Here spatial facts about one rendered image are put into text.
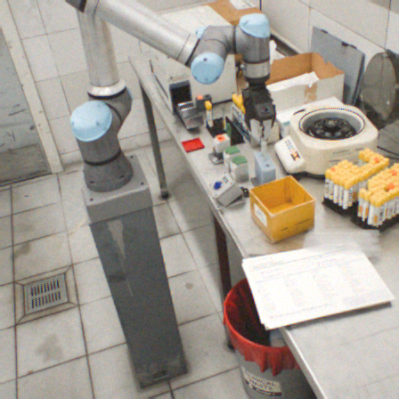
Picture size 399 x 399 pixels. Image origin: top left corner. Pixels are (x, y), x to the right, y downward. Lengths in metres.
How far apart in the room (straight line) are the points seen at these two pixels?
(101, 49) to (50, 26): 1.75
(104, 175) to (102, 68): 0.30
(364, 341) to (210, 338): 1.19
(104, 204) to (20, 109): 1.88
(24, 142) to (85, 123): 2.00
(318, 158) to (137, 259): 0.66
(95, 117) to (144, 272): 0.57
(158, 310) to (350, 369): 0.91
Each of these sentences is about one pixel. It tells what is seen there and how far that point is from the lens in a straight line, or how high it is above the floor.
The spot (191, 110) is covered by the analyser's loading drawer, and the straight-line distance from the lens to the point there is 1.94.
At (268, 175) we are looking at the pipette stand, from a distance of 1.51.
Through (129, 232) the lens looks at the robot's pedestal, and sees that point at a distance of 1.63.
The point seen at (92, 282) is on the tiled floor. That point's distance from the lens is 2.66.
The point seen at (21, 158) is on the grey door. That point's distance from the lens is 3.49.
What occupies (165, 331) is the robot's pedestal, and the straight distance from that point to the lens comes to 1.99.
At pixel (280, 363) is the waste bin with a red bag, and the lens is 1.76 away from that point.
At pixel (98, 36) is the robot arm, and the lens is 1.49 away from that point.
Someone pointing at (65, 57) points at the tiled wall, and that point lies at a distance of 3.30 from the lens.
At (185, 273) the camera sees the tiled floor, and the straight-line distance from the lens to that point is 2.58.
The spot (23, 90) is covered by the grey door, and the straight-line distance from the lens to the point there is 3.30.
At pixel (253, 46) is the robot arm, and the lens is 1.39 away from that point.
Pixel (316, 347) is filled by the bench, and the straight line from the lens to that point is 1.18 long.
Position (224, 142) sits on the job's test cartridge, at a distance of 1.70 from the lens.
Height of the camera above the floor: 1.83
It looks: 37 degrees down
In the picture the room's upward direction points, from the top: 8 degrees counter-clockwise
